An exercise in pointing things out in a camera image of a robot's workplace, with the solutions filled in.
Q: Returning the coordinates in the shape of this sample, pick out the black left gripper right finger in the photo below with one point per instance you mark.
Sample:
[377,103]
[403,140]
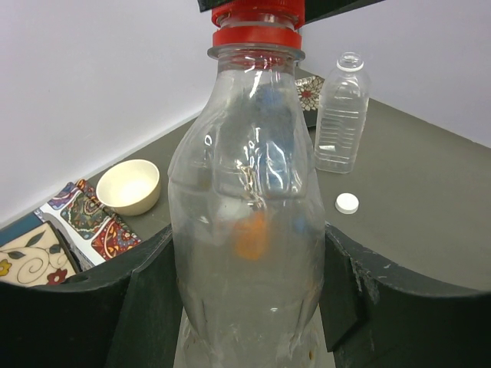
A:
[376,313]

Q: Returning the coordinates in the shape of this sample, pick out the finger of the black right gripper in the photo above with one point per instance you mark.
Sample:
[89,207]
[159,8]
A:
[316,10]
[208,5]

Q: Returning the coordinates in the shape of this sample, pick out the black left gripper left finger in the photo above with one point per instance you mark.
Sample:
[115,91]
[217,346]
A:
[125,312]

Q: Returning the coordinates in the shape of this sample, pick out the red bottle cap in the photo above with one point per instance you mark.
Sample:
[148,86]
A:
[292,8]

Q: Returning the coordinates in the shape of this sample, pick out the large clear plastic bottle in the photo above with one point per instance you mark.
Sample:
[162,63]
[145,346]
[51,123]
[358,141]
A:
[342,112]

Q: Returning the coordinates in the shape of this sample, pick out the white bottle cap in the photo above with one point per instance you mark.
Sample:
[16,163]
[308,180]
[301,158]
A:
[347,203]

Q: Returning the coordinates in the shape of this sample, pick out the small red cap bottle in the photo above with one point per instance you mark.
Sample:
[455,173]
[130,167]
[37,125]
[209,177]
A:
[242,313]

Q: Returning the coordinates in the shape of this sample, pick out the orange juice bottle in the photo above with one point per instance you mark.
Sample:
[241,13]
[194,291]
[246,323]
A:
[251,236]

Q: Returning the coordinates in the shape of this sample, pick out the blue label water bottle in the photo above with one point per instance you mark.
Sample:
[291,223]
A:
[276,122]

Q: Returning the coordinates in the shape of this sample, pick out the blue bottle cap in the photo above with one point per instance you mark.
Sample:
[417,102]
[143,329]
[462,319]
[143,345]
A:
[300,224]

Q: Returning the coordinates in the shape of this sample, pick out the dark floral square plate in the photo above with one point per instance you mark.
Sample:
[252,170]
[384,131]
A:
[309,89]

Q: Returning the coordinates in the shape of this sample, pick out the cream floral square plate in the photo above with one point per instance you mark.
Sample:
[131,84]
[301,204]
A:
[38,257]

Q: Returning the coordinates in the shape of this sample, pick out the blue patterned placemat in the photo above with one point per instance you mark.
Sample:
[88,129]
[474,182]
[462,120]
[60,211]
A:
[93,232]

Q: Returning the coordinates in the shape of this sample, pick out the cream ceramic bowl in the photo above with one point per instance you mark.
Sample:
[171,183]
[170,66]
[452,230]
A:
[130,188]

